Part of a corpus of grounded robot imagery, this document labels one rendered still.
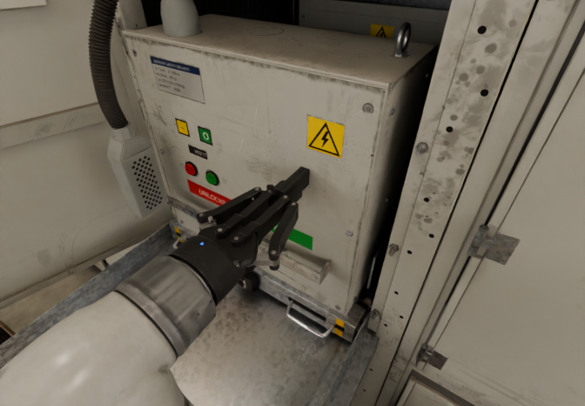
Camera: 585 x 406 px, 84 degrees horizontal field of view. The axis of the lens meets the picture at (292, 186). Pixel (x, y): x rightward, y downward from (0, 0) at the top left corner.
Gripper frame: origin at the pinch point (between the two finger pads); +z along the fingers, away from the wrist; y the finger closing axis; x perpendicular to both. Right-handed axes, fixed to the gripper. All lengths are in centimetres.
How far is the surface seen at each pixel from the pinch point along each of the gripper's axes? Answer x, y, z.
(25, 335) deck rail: -33, -42, -33
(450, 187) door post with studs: 3.2, 19.8, 7.7
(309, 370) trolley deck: -38.3, 7.9, -6.2
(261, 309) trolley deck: -38.3, -8.1, -0.9
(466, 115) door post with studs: 13.2, 18.7, 7.7
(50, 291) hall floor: -123, -147, -16
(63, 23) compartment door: 17, -52, 0
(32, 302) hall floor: -123, -148, -24
